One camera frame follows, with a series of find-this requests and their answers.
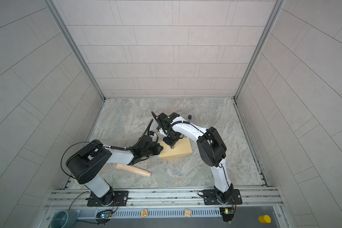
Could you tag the left green circuit board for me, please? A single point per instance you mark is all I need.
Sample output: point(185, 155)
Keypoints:
point(103, 217)

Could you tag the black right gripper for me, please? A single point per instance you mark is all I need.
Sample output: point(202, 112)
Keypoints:
point(170, 142)

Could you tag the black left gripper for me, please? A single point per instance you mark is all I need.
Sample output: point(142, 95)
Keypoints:
point(157, 150)

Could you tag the teal round bowl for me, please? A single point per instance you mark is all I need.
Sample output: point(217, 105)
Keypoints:
point(64, 219)

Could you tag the aluminium corner post left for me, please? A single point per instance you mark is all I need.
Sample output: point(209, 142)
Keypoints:
point(76, 51)

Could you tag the yellow paper envelope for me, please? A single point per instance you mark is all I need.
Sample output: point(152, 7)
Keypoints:
point(182, 148)

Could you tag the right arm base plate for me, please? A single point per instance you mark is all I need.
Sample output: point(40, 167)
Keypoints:
point(211, 197)

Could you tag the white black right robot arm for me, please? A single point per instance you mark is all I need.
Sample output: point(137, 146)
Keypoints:
point(211, 147)

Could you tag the aluminium corner post right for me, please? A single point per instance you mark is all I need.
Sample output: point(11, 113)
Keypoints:
point(267, 30)

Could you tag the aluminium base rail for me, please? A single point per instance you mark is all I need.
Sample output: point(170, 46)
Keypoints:
point(162, 202)

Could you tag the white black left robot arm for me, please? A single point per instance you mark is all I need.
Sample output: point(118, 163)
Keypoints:
point(86, 164)

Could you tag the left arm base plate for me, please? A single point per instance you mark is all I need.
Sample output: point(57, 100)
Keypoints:
point(117, 198)

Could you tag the aluminium corner post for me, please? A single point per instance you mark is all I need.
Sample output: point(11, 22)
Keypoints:
point(76, 51)
point(267, 30)

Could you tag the wooden letter block A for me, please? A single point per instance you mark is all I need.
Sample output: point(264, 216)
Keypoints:
point(144, 213)

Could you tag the right green circuit board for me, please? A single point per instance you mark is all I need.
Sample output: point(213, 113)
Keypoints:
point(227, 214)

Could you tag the beige wooden cylinder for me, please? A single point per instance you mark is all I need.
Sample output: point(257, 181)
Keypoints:
point(131, 169)

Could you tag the yellow cylinder object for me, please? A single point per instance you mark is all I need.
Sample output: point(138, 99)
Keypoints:
point(265, 219)

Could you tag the green circuit board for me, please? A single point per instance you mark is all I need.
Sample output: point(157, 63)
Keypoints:
point(227, 214)
point(103, 217)

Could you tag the plain wooden block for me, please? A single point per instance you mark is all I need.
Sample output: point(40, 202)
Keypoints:
point(187, 213)

